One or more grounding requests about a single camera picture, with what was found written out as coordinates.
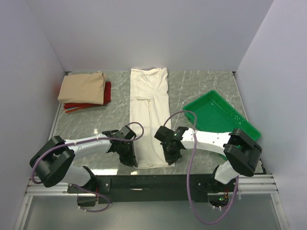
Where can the folded red t shirt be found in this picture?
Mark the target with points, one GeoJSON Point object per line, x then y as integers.
{"type": "Point", "coordinates": [107, 99]}

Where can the white t shirt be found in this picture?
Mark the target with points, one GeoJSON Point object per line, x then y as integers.
{"type": "Point", "coordinates": [149, 106]}

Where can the folded orange t shirt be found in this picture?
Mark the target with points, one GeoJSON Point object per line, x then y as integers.
{"type": "Point", "coordinates": [69, 110]}

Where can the black base beam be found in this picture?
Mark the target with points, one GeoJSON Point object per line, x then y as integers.
{"type": "Point", "coordinates": [145, 188]}

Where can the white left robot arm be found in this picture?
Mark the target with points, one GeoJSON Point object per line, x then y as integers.
{"type": "Point", "coordinates": [53, 163]}

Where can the folded beige t shirt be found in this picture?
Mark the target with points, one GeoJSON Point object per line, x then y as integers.
{"type": "Point", "coordinates": [83, 88]}

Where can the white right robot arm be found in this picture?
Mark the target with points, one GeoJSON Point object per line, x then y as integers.
{"type": "Point", "coordinates": [241, 151]}

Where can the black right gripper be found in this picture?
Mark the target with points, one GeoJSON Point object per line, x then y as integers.
{"type": "Point", "coordinates": [171, 159]}

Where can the green plastic tray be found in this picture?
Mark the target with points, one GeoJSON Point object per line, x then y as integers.
{"type": "Point", "coordinates": [213, 114]}

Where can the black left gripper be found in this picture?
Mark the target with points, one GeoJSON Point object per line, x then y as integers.
{"type": "Point", "coordinates": [130, 160]}

